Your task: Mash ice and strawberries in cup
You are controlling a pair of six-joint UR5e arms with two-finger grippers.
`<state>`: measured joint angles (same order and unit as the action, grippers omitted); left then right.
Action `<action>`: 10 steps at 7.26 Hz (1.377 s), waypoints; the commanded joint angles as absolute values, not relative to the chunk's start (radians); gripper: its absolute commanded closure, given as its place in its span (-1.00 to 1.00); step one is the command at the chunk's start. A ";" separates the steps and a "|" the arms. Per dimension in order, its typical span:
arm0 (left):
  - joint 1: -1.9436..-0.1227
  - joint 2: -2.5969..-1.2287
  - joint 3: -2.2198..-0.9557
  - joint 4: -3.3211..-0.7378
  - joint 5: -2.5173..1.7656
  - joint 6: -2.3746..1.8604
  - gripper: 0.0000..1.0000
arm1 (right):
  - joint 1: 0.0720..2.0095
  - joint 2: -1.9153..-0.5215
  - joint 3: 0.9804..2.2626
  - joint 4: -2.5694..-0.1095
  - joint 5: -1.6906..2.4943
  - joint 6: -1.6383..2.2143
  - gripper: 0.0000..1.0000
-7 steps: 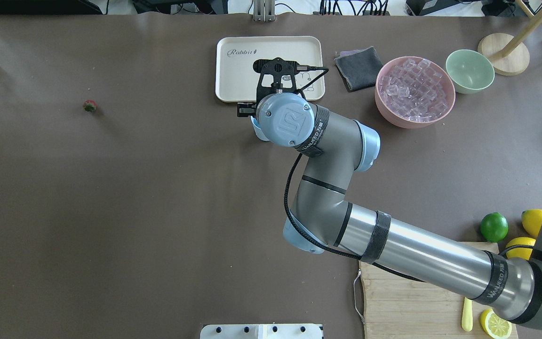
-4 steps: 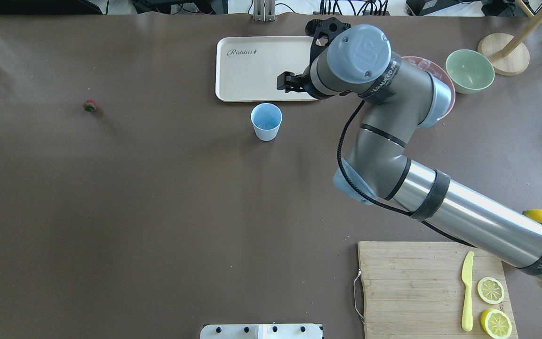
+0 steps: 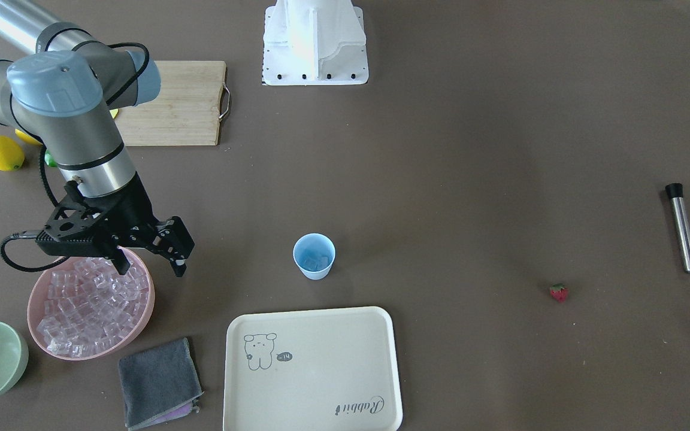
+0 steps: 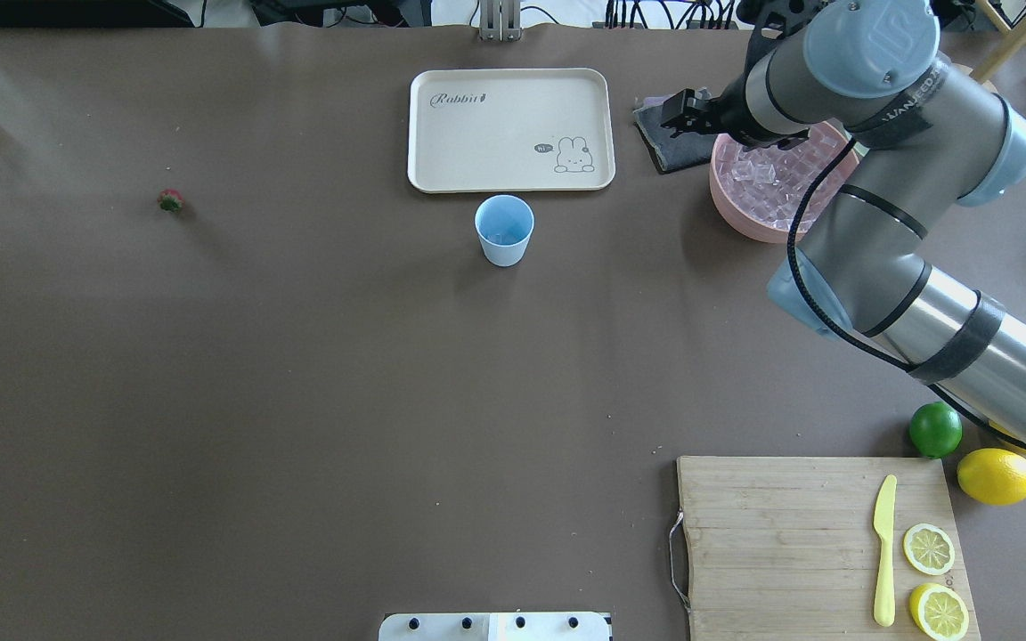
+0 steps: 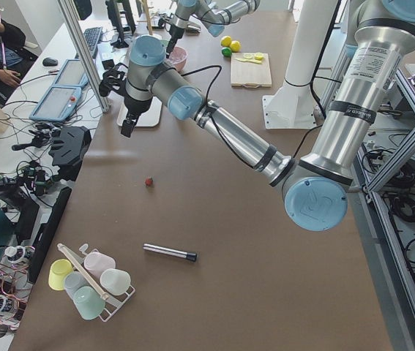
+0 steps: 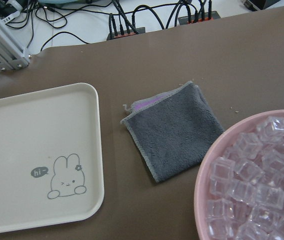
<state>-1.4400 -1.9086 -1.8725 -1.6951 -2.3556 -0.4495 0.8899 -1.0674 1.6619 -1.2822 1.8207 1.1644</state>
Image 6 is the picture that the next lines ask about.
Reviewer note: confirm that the black usb hub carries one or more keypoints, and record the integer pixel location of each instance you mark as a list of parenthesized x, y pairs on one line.
[(112, 36)]

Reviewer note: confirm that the grey folded cloth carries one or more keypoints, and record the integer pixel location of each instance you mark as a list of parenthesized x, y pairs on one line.
[(173, 130)]

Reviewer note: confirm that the pink bowl of ice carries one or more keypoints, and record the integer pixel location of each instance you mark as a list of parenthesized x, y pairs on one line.
[(239, 189)]

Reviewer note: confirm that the cream rabbit tray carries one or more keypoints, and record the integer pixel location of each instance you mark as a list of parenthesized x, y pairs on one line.
[(51, 169)]

